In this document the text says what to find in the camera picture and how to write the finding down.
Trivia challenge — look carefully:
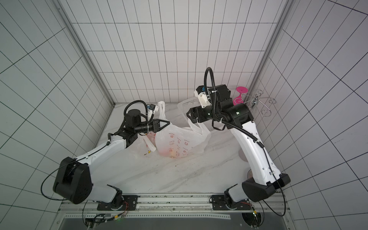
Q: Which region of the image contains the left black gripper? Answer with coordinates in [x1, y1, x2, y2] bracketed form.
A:
[136, 118, 171, 133]

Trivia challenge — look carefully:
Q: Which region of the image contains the white bag with red print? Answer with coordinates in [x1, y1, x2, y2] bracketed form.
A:
[153, 100, 212, 159]

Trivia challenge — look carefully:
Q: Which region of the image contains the translucent white plastic bag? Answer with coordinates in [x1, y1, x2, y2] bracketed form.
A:
[134, 135, 157, 158]

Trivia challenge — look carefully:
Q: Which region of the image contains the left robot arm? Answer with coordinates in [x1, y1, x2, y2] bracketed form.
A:
[52, 100, 170, 210]

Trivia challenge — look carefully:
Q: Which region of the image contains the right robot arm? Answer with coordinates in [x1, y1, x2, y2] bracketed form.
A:
[186, 67, 291, 210]

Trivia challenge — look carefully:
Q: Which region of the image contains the white perforated plastic basket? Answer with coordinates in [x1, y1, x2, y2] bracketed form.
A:
[177, 97, 201, 117]

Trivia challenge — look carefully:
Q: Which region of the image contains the pink plastic wine glass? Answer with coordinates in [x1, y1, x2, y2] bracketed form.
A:
[233, 86, 248, 105]

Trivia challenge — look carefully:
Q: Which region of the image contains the silver metal glass rack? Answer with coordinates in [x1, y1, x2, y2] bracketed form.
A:
[249, 90, 277, 117]

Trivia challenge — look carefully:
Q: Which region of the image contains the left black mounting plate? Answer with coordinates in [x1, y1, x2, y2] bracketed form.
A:
[97, 195, 139, 211]

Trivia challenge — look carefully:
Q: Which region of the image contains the black mounting plate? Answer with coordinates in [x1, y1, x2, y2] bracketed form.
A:
[209, 195, 252, 211]
[97, 195, 139, 211]

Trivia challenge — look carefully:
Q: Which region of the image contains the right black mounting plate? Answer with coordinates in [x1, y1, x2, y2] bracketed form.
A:
[209, 195, 252, 211]

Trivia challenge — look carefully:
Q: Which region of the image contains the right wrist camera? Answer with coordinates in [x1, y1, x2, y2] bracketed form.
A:
[194, 85, 212, 108]

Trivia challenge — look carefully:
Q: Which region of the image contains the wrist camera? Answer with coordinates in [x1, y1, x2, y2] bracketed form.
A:
[147, 104, 159, 117]
[194, 85, 212, 108]

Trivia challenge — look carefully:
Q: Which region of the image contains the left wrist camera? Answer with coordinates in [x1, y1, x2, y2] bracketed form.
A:
[147, 104, 159, 117]

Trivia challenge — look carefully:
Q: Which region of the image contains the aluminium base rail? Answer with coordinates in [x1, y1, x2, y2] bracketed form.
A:
[59, 193, 289, 220]

